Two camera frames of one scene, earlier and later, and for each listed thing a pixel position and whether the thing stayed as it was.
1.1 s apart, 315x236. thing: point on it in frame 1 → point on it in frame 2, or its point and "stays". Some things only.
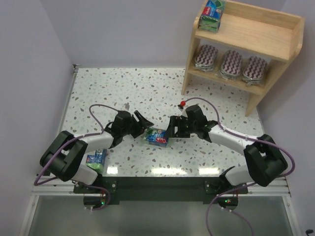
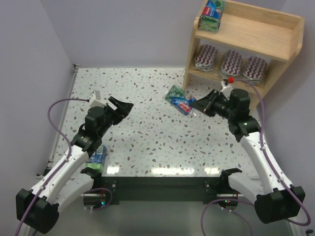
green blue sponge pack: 210,19 stays
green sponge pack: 96,162 stays
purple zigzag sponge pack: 231,64 stays
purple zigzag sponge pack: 204,61 stays
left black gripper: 136,126 → 113,112
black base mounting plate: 162,189 stays
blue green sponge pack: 156,137 → 179,101
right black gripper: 179,126 → 209,103
